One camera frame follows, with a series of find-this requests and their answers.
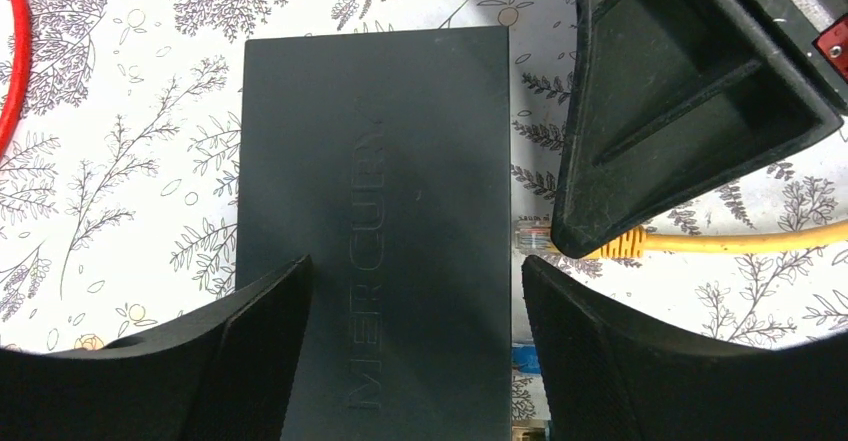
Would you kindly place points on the black network switch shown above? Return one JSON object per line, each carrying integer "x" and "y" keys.
{"x": 385, "y": 157}

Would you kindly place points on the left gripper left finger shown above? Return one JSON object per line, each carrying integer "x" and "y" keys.
{"x": 224, "y": 371}

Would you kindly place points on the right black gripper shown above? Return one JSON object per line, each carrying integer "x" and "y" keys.
{"x": 674, "y": 98}

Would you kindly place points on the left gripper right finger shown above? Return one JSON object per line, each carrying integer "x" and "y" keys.
{"x": 611, "y": 372}

